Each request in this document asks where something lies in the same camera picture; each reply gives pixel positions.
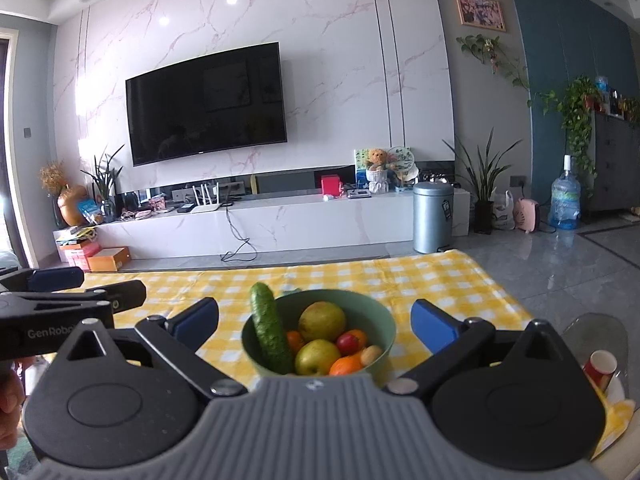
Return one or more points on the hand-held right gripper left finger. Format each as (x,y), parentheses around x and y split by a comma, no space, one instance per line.
(192,322)

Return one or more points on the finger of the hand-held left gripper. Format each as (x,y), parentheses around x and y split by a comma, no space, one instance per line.
(55,279)
(75,297)

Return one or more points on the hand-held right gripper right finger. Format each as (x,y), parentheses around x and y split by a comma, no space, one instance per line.
(432,322)

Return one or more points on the green colander bowl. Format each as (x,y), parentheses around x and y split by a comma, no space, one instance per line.
(372,315)

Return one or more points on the brown longan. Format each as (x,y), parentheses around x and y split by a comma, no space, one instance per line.
(371,355)

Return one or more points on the orange tangerine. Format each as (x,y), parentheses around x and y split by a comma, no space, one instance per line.
(345,366)
(359,335)
(294,342)

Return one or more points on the green cucumber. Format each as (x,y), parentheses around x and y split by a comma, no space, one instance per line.
(267,325)

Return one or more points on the red cherry tomato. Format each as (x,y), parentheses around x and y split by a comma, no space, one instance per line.
(349,344)

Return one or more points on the speckled brownish pear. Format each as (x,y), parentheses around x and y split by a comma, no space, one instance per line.
(322,321)

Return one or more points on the yellow-green pear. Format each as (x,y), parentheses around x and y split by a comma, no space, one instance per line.
(317,357)

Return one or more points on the person's left hand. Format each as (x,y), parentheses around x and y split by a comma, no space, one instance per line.
(10,397)

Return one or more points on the red and white box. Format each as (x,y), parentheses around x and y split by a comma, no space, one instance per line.
(75,257)

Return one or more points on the pile of books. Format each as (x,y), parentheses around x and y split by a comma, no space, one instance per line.
(75,236)

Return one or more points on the yellow checked tablecloth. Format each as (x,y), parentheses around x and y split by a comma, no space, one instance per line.
(425,275)

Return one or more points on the orange cardboard box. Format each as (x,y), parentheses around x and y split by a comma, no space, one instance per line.
(110,259)

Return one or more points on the gold vase with dried flowers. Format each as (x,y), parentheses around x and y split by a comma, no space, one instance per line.
(70,205)

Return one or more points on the silver pedal trash can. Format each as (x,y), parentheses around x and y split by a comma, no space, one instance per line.
(432,220)

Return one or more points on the green plant in glass vase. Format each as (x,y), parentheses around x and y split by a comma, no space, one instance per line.
(102,185)

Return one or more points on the white router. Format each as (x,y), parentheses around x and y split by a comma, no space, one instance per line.
(206,205)

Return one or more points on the pink tissue box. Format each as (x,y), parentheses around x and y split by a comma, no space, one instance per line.
(158,205)

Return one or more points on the white plastic bag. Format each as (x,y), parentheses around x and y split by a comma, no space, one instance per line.
(502,212)

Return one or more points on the long-leaved potted plant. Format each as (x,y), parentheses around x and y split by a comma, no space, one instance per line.
(482,195)

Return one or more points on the pink heater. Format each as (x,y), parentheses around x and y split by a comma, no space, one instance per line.
(528,215)

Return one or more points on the white marble television console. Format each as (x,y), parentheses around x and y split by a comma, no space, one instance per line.
(300,225)

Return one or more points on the blue picture card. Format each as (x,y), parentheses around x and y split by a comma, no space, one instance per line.
(361,172)

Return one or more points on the round hand fan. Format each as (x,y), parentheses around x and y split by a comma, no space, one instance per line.
(401,159)

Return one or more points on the red paper cup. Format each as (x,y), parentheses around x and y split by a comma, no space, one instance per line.
(599,367)

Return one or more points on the brown teddy bear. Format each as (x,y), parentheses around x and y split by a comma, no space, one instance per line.
(377,158)

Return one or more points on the blue water jug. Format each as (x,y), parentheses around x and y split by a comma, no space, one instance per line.
(565,200)

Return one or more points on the dark grey cabinet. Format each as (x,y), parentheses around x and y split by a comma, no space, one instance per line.
(615,165)

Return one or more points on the trailing ivy plant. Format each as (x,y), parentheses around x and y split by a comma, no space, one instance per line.
(575,110)

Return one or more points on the hanging green plant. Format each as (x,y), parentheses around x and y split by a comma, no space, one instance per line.
(482,47)

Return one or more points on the dark wall socket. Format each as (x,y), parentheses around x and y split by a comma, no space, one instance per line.
(518,180)

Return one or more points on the black wall television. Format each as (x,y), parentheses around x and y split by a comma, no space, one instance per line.
(205,105)

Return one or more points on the framed wall picture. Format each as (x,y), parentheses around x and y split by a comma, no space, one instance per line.
(480,11)

